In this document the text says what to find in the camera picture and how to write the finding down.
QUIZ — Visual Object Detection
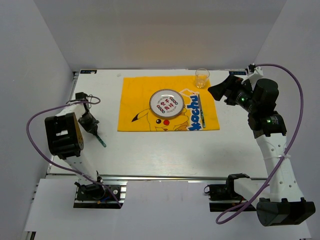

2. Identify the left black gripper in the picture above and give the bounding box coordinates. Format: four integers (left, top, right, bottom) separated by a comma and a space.
78, 112, 99, 134

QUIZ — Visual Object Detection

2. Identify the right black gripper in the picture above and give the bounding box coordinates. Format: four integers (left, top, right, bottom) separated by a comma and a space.
207, 74, 259, 113

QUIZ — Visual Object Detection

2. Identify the knife with teal handle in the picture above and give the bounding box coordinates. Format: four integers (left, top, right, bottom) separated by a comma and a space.
197, 94, 206, 129

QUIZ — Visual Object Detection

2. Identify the fork with teal handle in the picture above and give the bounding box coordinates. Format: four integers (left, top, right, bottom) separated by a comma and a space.
95, 134, 107, 148

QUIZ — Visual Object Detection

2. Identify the clear drinking glass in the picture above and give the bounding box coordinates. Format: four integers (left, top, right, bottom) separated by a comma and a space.
195, 68, 210, 88

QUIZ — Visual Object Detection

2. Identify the yellow Pikachu cloth placemat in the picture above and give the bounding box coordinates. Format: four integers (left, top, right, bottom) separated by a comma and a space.
117, 75, 220, 132

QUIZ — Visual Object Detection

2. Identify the round patterned plate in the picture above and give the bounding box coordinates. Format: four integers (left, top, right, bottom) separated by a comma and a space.
149, 89, 185, 119

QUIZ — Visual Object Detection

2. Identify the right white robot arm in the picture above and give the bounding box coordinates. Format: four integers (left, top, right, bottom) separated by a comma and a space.
208, 64, 316, 227

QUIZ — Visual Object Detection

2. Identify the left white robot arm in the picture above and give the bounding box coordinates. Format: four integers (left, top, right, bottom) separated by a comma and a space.
44, 92, 101, 187

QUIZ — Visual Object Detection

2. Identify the right blue table label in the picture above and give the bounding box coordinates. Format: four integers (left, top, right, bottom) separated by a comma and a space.
229, 71, 247, 76

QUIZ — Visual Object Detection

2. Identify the blue table label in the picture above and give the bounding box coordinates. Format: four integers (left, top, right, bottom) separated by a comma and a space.
229, 71, 247, 76
79, 69, 97, 75

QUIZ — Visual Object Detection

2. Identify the left blue table label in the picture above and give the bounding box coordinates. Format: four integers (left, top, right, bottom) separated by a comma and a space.
79, 69, 97, 75

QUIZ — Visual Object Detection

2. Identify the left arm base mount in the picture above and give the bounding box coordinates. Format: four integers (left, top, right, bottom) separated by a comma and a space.
73, 182, 126, 209

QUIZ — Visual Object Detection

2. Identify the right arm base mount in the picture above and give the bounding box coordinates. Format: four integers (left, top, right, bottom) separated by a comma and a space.
203, 179, 246, 213

